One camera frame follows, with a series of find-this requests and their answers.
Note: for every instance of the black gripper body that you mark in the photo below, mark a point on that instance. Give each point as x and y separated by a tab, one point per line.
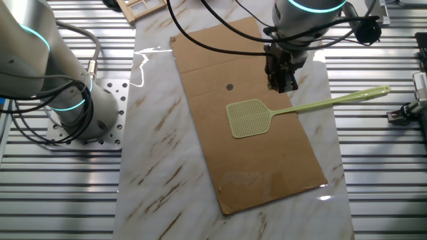
282	61

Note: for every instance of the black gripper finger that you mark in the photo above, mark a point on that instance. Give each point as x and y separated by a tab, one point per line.
273	81
288	82

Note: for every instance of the light green plastic flyswatter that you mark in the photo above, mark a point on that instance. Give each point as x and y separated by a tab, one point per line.
248	118

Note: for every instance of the small black dot target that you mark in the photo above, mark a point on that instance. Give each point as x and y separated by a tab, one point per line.
229	87

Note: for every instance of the brown cardboard sheet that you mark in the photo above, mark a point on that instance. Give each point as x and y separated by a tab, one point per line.
250	166

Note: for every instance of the black clamp device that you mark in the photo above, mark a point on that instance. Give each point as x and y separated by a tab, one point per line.
415	108

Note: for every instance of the white marble board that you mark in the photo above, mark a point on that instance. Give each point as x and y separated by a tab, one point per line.
160	150

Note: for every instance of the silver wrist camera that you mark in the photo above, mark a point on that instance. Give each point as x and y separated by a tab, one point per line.
377	13

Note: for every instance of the silver finned camera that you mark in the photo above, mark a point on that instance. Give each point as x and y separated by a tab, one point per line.
421	85

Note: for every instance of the small wooden window frame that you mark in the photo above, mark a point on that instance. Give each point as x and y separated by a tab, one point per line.
130	13

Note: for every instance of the perforated aluminium base plate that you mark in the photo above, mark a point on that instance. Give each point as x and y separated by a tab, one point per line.
116	133

